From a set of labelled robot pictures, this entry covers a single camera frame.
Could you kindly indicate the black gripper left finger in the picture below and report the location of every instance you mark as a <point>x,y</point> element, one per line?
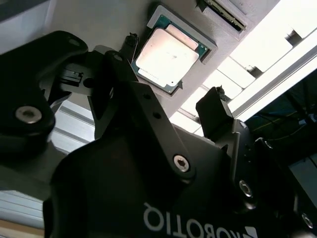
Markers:
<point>19,81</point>

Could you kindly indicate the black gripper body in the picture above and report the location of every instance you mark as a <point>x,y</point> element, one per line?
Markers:
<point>111,186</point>

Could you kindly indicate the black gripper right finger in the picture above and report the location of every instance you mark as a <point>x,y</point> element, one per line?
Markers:
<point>213,111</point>

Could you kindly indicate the silver CPU with green edge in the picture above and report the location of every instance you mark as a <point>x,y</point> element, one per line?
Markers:
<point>168,54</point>

